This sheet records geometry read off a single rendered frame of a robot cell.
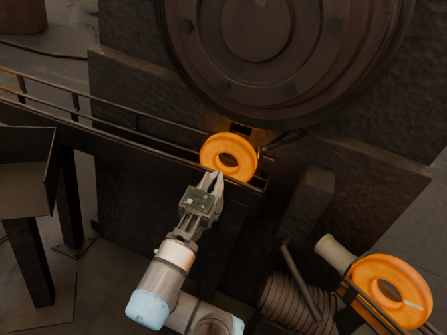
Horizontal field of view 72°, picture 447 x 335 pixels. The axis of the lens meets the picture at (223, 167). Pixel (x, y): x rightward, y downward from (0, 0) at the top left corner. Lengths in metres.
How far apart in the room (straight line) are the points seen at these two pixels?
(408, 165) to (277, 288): 0.45
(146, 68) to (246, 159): 0.37
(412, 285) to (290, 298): 0.30
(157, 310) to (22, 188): 0.51
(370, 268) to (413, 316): 0.11
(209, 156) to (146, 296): 0.39
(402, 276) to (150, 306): 0.49
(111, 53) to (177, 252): 0.60
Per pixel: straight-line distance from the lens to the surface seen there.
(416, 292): 0.74
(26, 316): 1.40
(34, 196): 0.90
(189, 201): 0.64
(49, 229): 1.60
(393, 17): 0.62
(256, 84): 0.58
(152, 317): 0.60
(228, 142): 0.78
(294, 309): 0.89
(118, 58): 0.94
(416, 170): 0.87
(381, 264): 0.75
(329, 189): 0.77
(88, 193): 1.73
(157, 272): 0.61
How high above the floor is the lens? 1.25
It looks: 39 degrees down
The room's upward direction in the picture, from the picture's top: 16 degrees clockwise
